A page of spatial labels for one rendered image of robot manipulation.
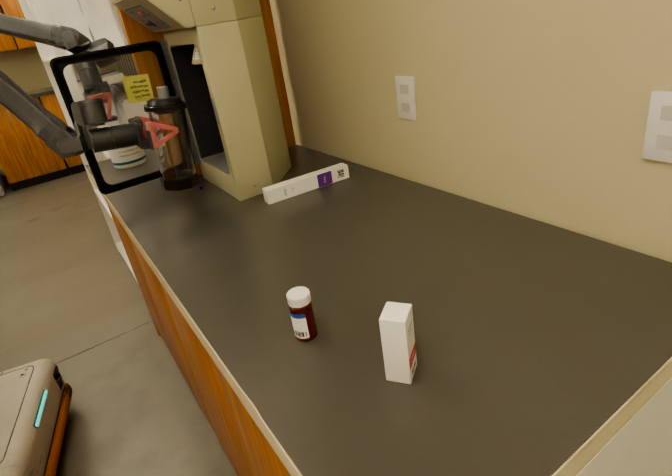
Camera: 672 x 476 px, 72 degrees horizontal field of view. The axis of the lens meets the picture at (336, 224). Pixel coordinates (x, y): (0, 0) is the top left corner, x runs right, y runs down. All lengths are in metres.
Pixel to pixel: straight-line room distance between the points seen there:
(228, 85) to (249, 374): 0.81
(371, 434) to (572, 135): 0.68
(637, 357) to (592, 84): 0.48
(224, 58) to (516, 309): 0.93
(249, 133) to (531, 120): 0.73
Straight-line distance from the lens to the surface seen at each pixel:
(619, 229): 1.03
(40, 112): 1.33
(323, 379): 0.70
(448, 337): 0.74
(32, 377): 2.23
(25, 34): 1.75
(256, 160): 1.36
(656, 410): 0.81
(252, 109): 1.33
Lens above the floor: 1.42
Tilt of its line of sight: 26 degrees down
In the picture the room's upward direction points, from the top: 9 degrees counter-clockwise
